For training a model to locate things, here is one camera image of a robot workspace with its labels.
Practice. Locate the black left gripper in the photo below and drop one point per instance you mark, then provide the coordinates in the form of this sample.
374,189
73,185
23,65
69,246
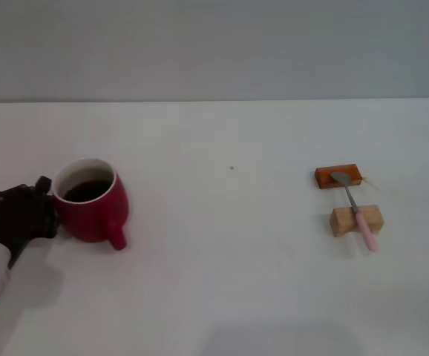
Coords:
18,215

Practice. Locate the dark brown coffee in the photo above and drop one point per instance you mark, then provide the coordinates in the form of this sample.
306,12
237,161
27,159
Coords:
84,191

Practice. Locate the red ceramic mug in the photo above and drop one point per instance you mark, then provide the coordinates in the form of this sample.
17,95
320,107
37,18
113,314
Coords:
88,219

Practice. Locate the light wooden block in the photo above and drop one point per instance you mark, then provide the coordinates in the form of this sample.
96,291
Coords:
342,220

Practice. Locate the orange wooden block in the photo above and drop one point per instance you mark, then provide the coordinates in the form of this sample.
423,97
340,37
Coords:
352,172

